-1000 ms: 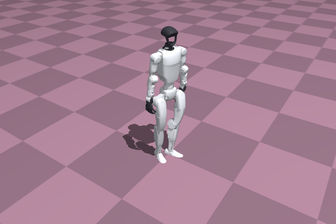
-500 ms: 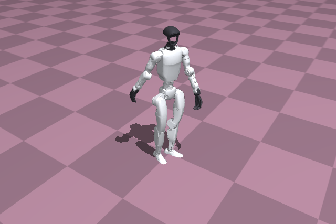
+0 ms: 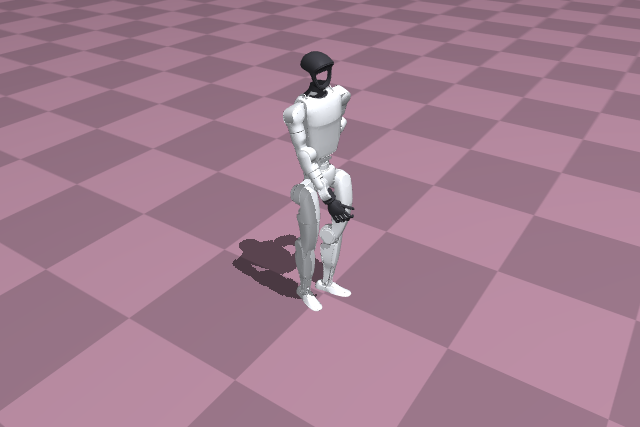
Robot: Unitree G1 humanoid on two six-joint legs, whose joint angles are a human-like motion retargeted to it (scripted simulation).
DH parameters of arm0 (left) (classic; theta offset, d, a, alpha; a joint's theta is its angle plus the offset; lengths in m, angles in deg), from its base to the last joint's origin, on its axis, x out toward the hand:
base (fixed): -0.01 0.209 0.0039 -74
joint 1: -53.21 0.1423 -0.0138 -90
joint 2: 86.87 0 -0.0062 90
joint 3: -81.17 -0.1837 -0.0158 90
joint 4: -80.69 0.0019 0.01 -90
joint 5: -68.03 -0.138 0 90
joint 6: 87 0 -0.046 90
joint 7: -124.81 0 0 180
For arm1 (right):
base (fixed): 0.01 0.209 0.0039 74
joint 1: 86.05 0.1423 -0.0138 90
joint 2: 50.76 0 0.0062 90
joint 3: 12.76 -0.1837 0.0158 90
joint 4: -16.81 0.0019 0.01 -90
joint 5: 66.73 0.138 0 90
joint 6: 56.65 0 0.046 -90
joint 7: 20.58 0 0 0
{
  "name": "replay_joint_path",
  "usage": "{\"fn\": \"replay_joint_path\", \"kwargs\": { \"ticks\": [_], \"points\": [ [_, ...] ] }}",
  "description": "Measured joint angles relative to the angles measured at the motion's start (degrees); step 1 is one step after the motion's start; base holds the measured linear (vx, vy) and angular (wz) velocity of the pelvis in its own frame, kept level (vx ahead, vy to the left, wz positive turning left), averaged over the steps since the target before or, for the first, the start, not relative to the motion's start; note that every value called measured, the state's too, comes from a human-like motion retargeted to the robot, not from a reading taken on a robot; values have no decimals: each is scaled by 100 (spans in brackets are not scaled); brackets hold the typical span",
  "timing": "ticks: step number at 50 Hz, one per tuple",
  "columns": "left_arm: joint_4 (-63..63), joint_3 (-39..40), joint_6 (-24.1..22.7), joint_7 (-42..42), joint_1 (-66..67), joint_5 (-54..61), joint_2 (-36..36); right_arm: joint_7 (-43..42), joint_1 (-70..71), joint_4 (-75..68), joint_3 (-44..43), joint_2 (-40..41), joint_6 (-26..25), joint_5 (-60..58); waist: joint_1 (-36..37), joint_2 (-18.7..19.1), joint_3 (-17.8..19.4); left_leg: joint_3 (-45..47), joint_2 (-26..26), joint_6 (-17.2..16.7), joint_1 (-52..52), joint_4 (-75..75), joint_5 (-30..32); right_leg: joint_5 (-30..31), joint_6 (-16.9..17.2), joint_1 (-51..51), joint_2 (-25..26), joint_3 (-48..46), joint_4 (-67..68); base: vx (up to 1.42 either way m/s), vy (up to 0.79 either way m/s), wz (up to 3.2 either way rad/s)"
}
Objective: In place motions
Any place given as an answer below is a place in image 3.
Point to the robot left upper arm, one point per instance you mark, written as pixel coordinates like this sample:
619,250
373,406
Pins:
345,95

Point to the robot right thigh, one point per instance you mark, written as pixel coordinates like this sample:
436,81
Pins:
308,218

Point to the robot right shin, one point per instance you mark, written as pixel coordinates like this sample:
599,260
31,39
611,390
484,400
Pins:
305,265

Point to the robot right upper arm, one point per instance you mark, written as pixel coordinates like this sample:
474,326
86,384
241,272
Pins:
293,117

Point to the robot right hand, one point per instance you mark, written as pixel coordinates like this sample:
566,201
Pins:
336,208

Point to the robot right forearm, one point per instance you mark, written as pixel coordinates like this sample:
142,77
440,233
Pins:
312,170

